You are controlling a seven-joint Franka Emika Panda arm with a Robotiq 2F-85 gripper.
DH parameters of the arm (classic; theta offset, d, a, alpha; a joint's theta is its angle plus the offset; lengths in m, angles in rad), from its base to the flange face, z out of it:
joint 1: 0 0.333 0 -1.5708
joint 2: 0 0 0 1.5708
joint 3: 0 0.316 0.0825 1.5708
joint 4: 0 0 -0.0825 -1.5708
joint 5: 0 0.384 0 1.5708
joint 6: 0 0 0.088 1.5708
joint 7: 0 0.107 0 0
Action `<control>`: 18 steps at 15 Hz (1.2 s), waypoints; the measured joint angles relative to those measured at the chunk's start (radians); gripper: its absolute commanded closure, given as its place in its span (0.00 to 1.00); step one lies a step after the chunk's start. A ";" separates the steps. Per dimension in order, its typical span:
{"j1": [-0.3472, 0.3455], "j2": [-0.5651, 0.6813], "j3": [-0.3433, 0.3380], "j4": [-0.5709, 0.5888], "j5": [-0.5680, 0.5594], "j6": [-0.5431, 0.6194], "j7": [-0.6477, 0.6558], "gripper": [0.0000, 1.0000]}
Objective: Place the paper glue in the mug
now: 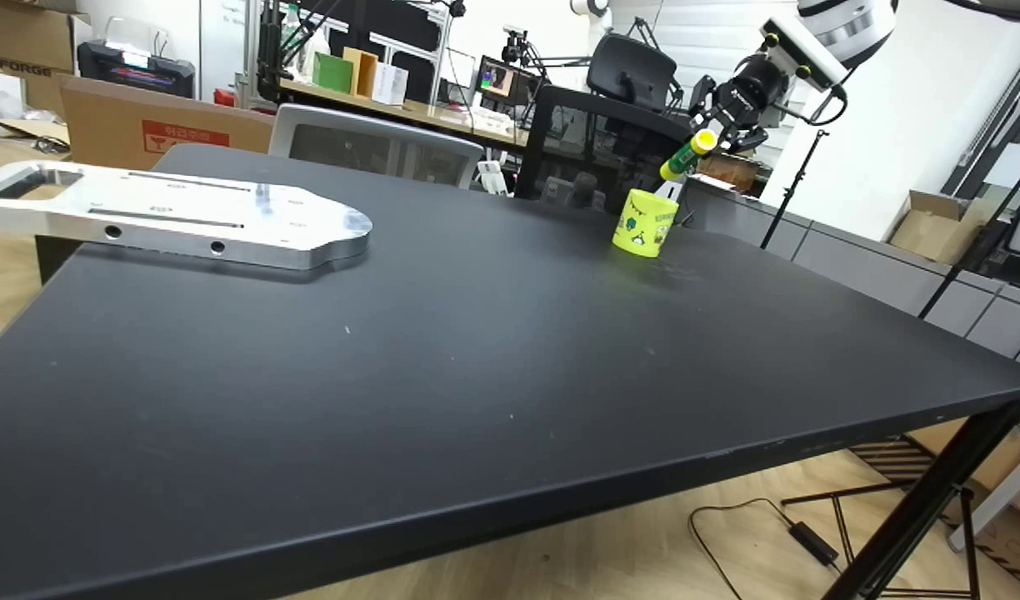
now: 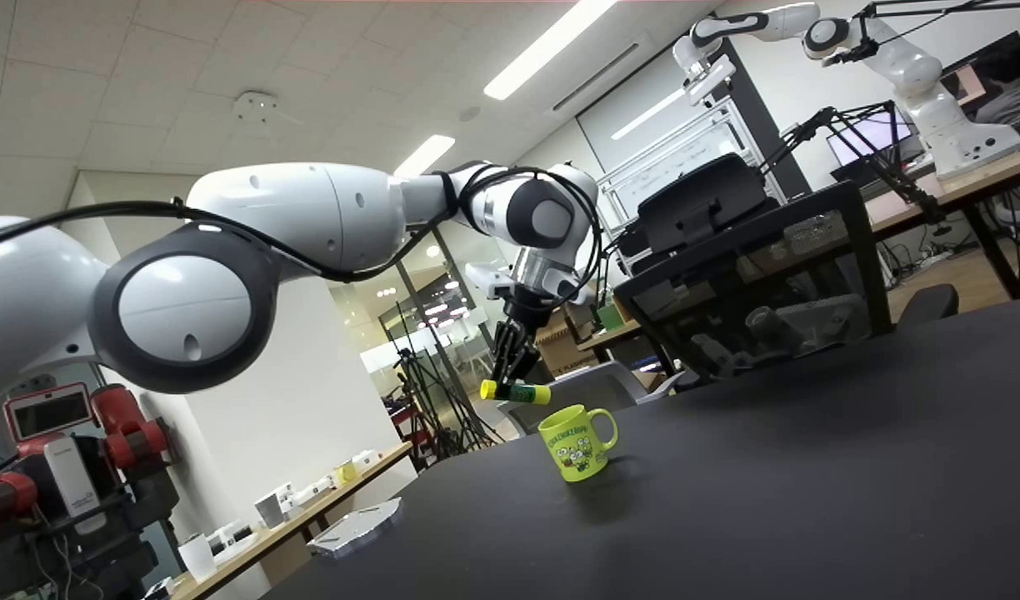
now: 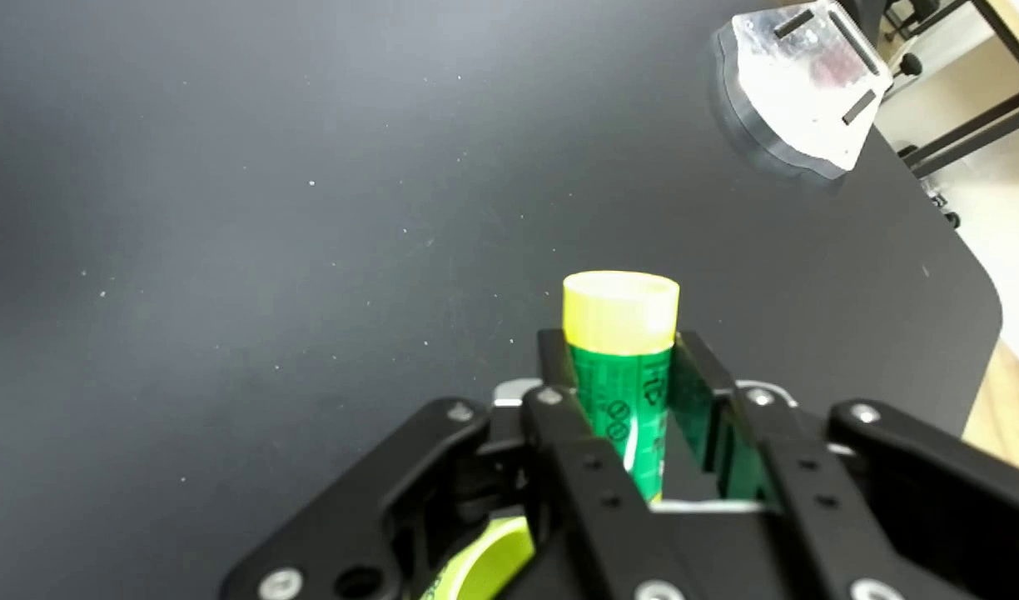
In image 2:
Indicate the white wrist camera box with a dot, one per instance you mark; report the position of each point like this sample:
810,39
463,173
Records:
553,278

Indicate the red Baxter robot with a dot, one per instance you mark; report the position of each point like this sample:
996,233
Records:
66,479

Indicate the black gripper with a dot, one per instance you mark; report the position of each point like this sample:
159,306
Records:
528,313

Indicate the white paper stack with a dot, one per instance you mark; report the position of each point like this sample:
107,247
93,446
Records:
353,529

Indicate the long ceiling light strip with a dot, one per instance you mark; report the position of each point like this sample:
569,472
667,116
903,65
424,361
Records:
548,44

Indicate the short ceiling light strip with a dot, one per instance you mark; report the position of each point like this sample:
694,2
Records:
424,155

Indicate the wooden robot desk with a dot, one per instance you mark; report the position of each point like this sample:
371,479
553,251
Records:
956,189

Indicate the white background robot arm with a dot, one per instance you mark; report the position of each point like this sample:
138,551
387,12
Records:
921,78

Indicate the black shelf cart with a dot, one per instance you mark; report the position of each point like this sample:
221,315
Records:
753,287

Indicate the long wooden workbench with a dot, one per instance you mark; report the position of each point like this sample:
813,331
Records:
287,529

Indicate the lime green mug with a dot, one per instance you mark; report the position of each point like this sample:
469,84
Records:
577,453

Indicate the grey office chair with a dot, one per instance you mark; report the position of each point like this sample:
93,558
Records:
598,388

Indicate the black printer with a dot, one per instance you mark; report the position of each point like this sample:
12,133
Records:
697,206

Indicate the black folded tripod cluster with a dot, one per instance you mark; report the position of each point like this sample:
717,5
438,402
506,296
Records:
438,388

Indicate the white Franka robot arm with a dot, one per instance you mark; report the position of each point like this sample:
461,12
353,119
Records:
298,219

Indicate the dark small chair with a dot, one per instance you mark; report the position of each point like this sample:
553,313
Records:
927,306

